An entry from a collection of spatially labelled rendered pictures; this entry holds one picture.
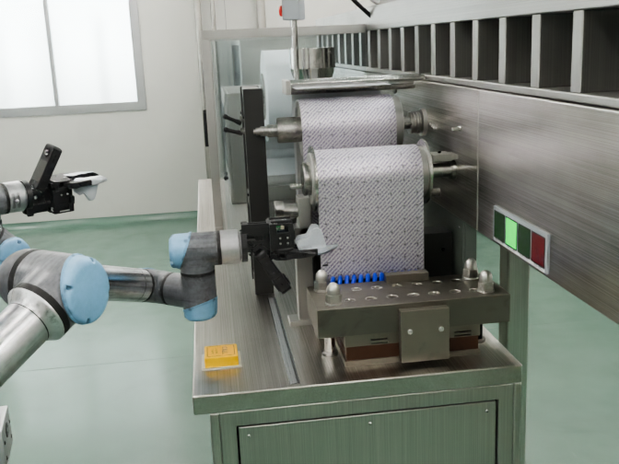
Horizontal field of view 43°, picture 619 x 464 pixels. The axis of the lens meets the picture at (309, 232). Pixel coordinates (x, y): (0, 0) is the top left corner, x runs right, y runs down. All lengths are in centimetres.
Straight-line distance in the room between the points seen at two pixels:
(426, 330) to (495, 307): 16
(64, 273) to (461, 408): 82
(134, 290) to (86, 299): 34
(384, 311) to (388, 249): 22
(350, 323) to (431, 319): 16
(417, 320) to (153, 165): 587
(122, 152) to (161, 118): 47
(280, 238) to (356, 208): 18
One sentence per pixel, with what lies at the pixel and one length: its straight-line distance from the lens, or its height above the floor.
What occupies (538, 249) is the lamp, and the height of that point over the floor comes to 119.
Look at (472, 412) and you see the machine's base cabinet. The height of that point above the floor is 80.
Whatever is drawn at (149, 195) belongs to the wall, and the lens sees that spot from 735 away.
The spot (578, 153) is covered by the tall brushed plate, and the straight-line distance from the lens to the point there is 125.
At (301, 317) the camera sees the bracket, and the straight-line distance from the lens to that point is 185.
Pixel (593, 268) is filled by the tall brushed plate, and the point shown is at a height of 120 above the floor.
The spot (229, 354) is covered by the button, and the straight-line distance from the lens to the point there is 164.
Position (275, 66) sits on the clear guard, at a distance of 269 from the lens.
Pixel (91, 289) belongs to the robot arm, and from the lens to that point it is 139.
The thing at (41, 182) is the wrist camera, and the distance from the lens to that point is 199.
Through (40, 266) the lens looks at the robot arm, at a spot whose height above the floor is 120.
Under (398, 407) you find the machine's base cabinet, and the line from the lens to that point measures 160.
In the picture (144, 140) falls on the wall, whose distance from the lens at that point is 728.
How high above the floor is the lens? 155
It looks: 14 degrees down
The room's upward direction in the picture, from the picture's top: 3 degrees counter-clockwise
